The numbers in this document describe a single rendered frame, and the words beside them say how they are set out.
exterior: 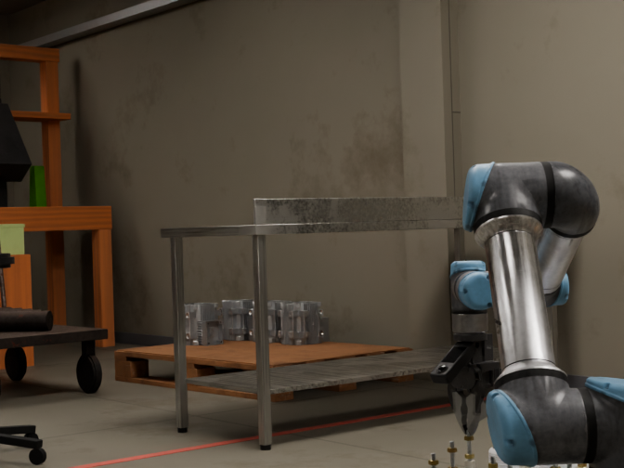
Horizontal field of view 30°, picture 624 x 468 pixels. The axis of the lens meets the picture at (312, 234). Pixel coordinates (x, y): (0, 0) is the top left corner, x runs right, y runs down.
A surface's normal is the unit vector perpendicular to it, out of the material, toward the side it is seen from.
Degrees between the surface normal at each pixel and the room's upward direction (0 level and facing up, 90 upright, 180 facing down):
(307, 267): 90
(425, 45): 90
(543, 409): 59
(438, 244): 90
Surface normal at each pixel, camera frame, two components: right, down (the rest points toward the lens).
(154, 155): -0.78, 0.03
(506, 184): -0.06, -0.49
